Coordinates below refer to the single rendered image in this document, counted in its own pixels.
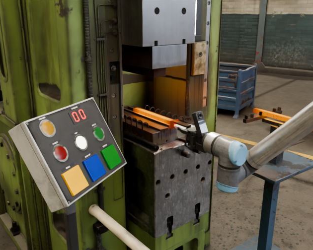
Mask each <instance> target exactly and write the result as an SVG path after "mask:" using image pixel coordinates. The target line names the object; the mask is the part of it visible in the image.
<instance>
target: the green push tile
mask: <svg viewBox="0 0 313 250"><path fill-rule="evenodd" d="M100 153H101V155H102V157H103V159H104V161H105V163H106V165H107V167H108V168H109V170H111V169H113V168H114V167H116V166H117V165H118V164H120V163H121V162H122V161H121V159H120V157H119V155H118V153H117V151H116V149H115V147H114V145H113V144H111V145H109V146H107V147H106V148H104V149H102V150H101V151H100Z"/></svg>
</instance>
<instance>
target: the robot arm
mask: <svg viewBox="0 0 313 250"><path fill-rule="evenodd" d="M192 117H193V121H194V124H195V125H192V124H190V125H191V127H190V128H188V129H187V128H186V127H184V126H181V125H178V124H175V125H174V127H175V128H176V131H177V137H178V138H181V137H182V135H183V136H186V141H185V142H184V146H186V147H188V146H187V145H190V147H188V148H190V149H192V150H193V149H197V150H199V151H201V152H203V153H210V154H212V155H214V156H216V157H218V158H219V159H218V169H217V179H216V187H217V188H218V189H219V190H220V191H223V192H227V193H233V192H236V191H237V189H238V184H239V183H240V182H242V181H243V180H244V179H246V178H247V177H248V176H250V175H251V174H253V173H254V172H255V171H257V170H258V169H260V168H261V167H262V166H263V165H264V164H266V163H267V162H269V161H270V160H272V159H273V158H275V157H276V156H277V155H279V154H280V153H282V152H283V151H285V150H286V149H287V148H289V147H290V146H292V145H293V144H295V143H296V142H298V141H299V140H300V139H302V138H303V137H305V136H306V135H308V134H309V133H311V132H312V131H313V101H312V102H311V103H310V104H308V105H307V106H306V107H304V108H303V109H302V110H301V111H299V112H298V113H297V114H295V115H294V116H293V117H291V118H290V119H289V120H288V121H286V122H285V123H284V124H282V125H281V126H280V127H278V128H277V129H276V130H275V131H273V132H272V133H271V134H269V135H268V136H267V137H265V138H264V139H263V140H261V141H260V142H259V143H258V144H256V145H255V146H254V147H252V148H251V149H250V150H247V147H246V146H245V145H244V144H243V143H240V142H239V141H237V140H233V139H231V138H228V137H225V136H223V135H220V134H218V133H215V132H211V133H209V132H208V129H207V126H206V122H205V119H204V115H203V112H202V111H198V112H194V113H192ZM193 146H195V147H193Z"/></svg>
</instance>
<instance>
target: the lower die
mask: <svg viewBox="0 0 313 250"><path fill-rule="evenodd" d="M127 106H128V105H127ZM127 106H124V107H127ZM128 107H131V108H137V107H138V106H135V105H134V106H128ZM138 108H140V107H138ZM141 109H143V108H141ZM145 110H146V109H145ZM147 111H149V110H147ZM151 112H152V111H151ZM153 113H155V112H153ZM124 114H126V116H131V117H132V118H136V119H137V121H138V120H142V121H143V123H144V122H147V123H148V124H149V127H147V124H144V125H143V136H144V139H146V140H148V141H150V142H152V143H155V144H157V145H162V144H165V143H168V142H171V141H175V140H178V137H177V131H176V129H175V128H170V125H169V124H166V123H164V122H161V121H158V120H155V119H153V118H150V117H147V116H145V115H142V114H139V113H136V112H134V111H131V110H128V109H126V108H124ZM157 114H158V113H157ZM161 116H164V115H161ZM164 117H166V116H164ZM167 118H170V117H167ZM170 119H172V118H170ZM173 120H175V119H173ZM137 127H138V136H139V137H142V123H141V121H139V122H138V124H137ZM123 129H124V130H125V115H124V119H123ZM127 131H128V132H130V131H131V118H130V117H127ZM132 132H133V134H135V135H136V120H135V119H133V120H132ZM166 140H167V142H166Z"/></svg>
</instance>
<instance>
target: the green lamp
mask: <svg viewBox="0 0 313 250"><path fill-rule="evenodd" d="M94 133H95V136H96V137H97V138H99V139H102V138H103V131H102V130H101V129H100V128H98V127H96V128H95V129H94Z"/></svg>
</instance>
